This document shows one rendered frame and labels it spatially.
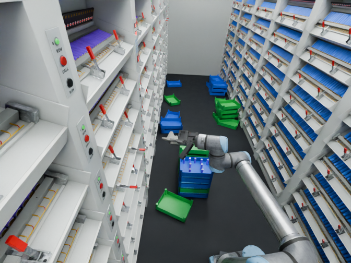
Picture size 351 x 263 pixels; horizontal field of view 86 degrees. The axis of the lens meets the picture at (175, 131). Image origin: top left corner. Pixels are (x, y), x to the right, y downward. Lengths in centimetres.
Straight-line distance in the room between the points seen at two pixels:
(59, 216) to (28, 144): 19
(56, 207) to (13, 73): 29
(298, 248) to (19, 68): 93
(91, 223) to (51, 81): 46
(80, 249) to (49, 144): 37
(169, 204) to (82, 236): 136
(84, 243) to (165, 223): 127
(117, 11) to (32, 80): 70
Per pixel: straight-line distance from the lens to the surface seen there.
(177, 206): 197
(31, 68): 41
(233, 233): 195
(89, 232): 70
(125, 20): 105
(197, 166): 188
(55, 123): 45
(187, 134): 112
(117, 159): 84
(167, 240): 183
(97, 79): 64
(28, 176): 37
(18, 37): 40
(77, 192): 56
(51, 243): 50
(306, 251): 90
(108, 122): 72
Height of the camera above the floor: 168
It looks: 37 degrees down
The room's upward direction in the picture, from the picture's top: 3 degrees clockwise
